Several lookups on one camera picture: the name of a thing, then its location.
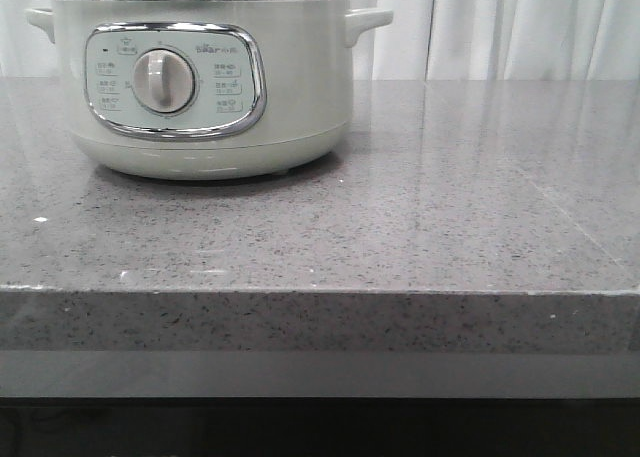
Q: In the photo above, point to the beige pot control knob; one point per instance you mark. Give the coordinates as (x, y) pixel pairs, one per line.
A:
(163, 81)

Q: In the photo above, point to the pale green electric pot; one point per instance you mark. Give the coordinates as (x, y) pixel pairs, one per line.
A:
(273, 81)

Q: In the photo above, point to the white curtain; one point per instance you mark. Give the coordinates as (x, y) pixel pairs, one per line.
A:
(437, 40)

